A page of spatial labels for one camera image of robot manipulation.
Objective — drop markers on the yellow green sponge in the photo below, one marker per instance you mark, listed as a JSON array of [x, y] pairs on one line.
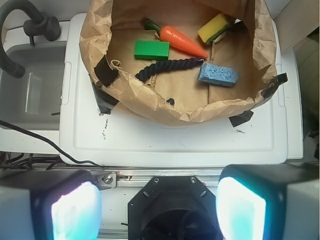
[[209, 32]]

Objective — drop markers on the orange toy carrot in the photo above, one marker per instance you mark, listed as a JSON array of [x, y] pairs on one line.
[[176, 39]]

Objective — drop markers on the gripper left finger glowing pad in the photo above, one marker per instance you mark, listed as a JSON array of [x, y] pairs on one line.
[[60, 204]]

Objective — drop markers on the aluminium rail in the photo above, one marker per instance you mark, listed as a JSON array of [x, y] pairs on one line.
[[139, 177]]

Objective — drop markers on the grey sink basin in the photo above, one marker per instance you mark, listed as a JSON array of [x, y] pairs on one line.
[[33, 101]]

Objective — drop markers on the black faucet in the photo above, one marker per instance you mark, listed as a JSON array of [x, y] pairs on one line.
[[39, 24]]

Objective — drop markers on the blue sponge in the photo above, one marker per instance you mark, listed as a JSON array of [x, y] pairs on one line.
[[217, 75]]

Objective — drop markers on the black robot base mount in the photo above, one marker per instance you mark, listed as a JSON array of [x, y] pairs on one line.
[[173, 209]]

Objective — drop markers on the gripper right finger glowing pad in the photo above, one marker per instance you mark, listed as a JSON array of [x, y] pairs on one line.
[[269, 202]]

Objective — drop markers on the green block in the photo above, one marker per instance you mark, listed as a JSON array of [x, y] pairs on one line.
[[151, 50]]

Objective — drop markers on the brown paper bag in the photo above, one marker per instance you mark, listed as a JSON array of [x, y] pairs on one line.
[[177, 98]]

